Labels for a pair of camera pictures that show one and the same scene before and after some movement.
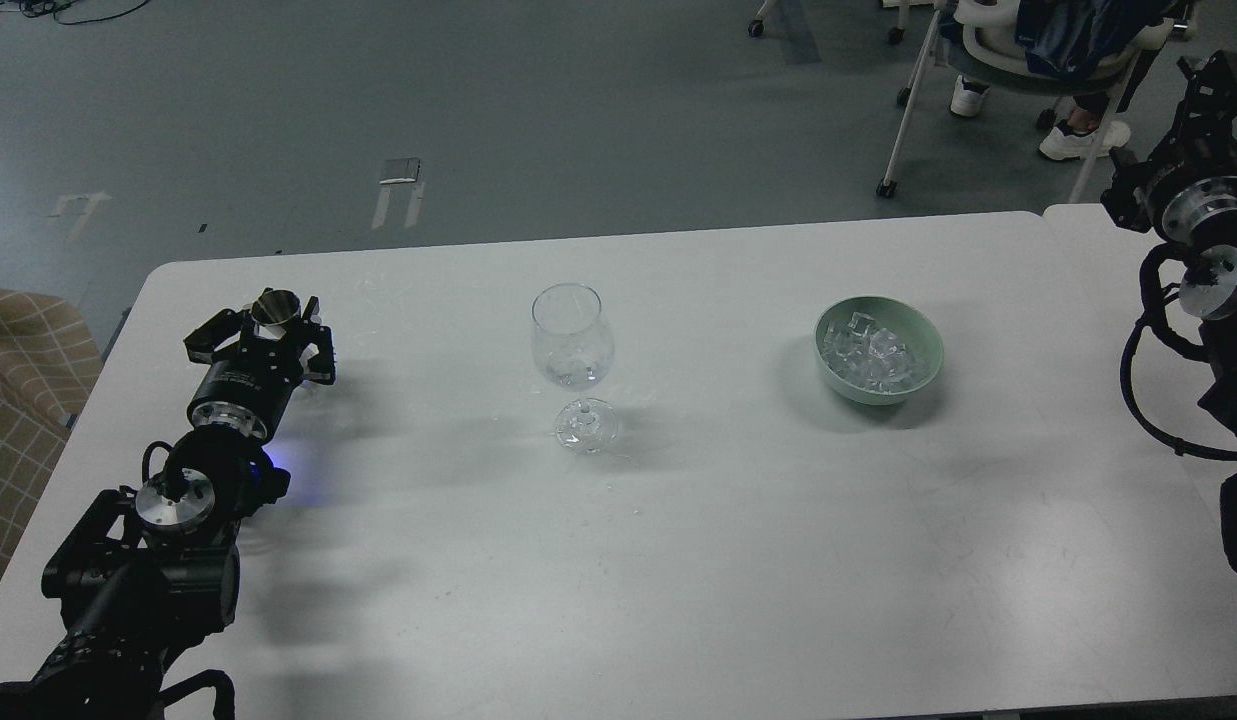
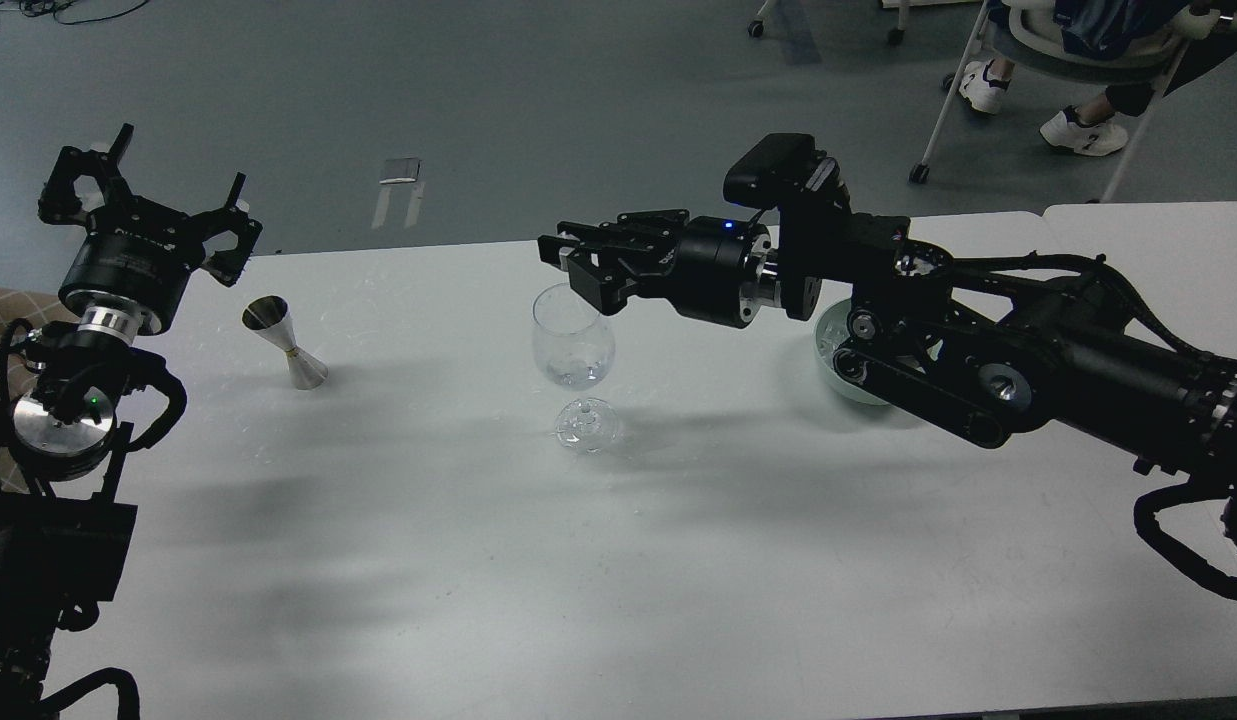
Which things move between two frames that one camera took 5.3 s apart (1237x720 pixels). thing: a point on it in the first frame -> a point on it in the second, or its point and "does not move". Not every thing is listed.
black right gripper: (1200, 185) -> (707, 268)
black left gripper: (251, 385) -> (133, 256)
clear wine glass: (573, 342) does not move
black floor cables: (49, 8) does not move
